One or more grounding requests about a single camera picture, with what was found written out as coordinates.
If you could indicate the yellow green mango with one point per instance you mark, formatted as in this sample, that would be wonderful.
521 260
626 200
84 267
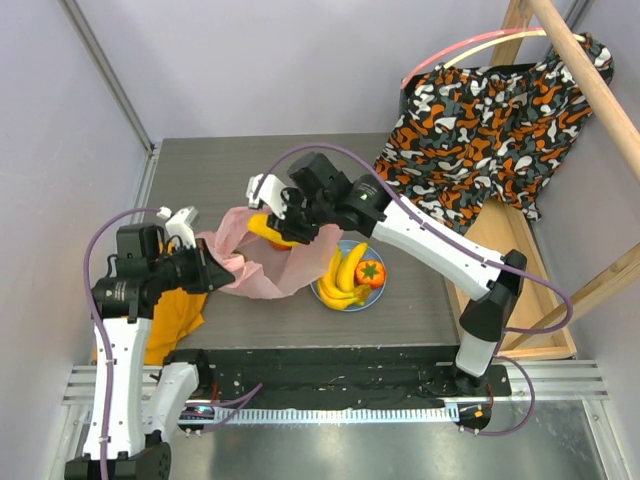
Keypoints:
257 225

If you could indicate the patterned camouflage cloth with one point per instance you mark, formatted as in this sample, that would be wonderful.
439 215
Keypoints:
467 135

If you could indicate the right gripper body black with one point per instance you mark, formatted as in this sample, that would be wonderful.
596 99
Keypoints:
292 228

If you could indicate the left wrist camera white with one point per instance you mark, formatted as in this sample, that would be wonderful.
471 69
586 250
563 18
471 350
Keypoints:
180 224

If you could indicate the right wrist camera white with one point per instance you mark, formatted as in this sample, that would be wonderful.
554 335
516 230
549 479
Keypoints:
266 191

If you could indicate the orange tangerine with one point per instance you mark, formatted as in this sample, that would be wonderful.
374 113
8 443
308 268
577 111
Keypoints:
279 246

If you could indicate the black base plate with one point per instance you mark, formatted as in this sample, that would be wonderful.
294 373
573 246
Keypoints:
339 378

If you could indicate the red orange persimmon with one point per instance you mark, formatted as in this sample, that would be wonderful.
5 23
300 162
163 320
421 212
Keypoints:
372 273

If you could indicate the pink white hoop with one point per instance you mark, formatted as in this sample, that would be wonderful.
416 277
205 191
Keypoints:
473 45

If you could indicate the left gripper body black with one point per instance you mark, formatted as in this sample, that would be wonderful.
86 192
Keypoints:
180 267

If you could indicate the blue plate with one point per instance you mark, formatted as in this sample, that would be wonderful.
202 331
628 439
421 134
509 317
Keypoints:
370 295

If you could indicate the aluminium rail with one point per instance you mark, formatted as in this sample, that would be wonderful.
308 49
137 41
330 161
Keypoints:
391 413

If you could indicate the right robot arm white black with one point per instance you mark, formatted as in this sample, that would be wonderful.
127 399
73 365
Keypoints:
487 278

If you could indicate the orange cloth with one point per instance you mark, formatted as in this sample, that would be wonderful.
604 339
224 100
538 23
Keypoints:
176 315

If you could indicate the pink plastic bag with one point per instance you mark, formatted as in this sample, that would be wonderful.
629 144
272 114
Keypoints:
262 272

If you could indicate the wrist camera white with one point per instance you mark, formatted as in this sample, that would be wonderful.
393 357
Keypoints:
180 224
266 191

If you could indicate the yellow banana bunch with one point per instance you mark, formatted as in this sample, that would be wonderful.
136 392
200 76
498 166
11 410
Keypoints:
340 280

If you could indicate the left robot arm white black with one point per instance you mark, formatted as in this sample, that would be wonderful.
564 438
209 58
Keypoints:
120 360

